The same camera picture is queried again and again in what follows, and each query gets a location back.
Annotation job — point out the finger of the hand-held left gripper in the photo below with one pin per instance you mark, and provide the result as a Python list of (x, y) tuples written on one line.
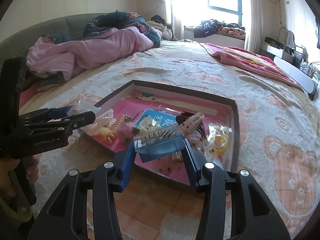
[(62, 111), (75, 123)]

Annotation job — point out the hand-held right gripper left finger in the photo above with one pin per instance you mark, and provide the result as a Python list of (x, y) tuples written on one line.
[(127, 160)]

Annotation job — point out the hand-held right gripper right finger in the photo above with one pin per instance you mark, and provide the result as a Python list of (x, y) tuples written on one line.
[(191, 160)]

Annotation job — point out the small clear plastic bag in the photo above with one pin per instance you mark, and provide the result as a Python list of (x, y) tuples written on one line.
[(82, 107)]

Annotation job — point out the beige hair comb clip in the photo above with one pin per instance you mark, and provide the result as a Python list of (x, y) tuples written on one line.
[(117, 127)]

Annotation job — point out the clear plastic jewelry case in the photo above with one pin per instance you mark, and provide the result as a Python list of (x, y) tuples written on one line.
[(160, 142)]

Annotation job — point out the dark shallow cardboard box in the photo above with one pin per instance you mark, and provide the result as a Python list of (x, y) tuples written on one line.
[(234, 142)]

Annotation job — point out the small silver metal clip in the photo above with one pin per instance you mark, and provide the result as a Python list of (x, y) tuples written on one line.
[(176, 157)]

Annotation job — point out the pink fluffy hair clip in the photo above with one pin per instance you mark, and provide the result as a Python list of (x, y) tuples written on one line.
[(127, 131)]

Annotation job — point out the pink spotted hair clip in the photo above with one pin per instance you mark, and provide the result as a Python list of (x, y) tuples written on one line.
[(193, 121)]

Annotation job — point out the white flower hair clip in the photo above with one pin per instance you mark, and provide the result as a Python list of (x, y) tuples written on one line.
[(148, 124)]

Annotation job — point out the pink picture book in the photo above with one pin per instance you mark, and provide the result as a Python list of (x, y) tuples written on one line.
[(155, 102)]

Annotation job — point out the pink quilt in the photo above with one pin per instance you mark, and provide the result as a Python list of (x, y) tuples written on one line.
[(100, 47)]

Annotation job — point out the grey padded headboard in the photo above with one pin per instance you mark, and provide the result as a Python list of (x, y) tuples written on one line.
[(50, 27)]

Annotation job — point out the dark floral quilt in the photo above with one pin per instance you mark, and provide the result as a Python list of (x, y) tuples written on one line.
[(117, 18)]

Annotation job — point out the red pink blanket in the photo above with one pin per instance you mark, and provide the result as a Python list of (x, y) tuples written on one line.
[(250, 60)]

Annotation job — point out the pile of light clothes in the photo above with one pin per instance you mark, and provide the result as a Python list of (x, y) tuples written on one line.
[(160, 27)]

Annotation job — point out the dark blue jacket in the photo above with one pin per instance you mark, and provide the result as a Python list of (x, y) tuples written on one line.
[(207, 28)]

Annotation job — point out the orange floral cloth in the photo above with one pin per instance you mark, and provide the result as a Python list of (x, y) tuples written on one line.
[(232, 31)]

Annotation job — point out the white cabinet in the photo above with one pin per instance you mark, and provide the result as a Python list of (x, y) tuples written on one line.
[(290, 67)]

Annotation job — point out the sheer white curtain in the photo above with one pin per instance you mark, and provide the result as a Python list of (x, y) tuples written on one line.
[(175, 12)]

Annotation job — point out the cream curtain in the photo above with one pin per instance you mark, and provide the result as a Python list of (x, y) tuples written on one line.
[(255, 17)]

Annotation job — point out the white-framed table mirror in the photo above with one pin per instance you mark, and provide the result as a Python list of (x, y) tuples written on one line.
[(290, 37)]

